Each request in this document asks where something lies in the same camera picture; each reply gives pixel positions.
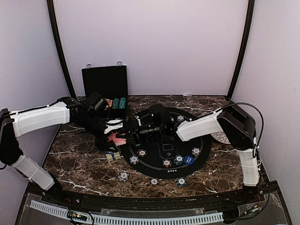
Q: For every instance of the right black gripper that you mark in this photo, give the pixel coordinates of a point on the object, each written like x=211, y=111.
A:
x=134, y=134

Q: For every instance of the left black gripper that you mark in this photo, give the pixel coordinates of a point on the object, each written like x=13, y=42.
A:
x=103, y=146

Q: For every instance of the blue chip mat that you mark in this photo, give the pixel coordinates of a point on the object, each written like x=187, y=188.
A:
x=180, y=118
x=196, y=151

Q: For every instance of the brown chip mat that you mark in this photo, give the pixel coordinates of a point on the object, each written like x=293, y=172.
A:
x=141, y=153
x=167, y=163

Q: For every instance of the red-backed card deck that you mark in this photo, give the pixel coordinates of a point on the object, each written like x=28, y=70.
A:
x=117, y=141

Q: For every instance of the brown chip front mat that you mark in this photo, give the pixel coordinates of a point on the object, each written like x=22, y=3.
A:
x=167, y=163

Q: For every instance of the blue chip mat edge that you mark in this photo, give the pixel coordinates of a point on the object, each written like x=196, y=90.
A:
x=134, y=160

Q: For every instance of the brown white chip stack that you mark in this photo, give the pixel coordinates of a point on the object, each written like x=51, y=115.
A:
x=154, y=181

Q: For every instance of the blue white chip stack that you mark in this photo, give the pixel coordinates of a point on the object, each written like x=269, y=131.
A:
x=123, y=176

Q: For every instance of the blue green chip stack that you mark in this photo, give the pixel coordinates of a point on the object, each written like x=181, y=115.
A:
x=180, y=182

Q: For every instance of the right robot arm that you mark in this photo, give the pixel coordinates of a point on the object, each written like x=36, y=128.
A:
x=230, y=120

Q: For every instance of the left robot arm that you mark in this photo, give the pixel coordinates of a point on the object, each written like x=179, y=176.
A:
x=16, y=125

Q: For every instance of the card deck in case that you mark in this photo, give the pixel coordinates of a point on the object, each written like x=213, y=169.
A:
x=109, y=103

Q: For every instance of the green chip row left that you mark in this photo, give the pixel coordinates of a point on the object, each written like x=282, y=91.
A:
x=115, y=103

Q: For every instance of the green chip row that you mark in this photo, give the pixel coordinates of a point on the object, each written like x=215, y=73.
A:
x=115, y=103
x=122, y=103

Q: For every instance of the round black poker mat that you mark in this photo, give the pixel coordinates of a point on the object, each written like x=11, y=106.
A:
x=159, y=149

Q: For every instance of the green chip row right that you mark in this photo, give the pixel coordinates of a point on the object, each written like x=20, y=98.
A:
x=122, y=103

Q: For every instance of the black poker chip case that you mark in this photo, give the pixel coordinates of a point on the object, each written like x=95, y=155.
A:
x=109, y=81

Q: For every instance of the gold card box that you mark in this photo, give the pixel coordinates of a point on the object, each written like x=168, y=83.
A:
x=112, y=156

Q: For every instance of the blue round blind button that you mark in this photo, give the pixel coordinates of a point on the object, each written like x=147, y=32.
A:
x=189, y=160

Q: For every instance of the white floral patterned plate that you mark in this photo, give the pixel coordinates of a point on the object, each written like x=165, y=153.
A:
x=220, y=137

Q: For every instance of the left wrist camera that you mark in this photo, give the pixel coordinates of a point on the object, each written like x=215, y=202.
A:
x=95, y=105

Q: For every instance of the white slotted cable duct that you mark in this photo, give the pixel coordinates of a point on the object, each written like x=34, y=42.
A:
x=125, y=217

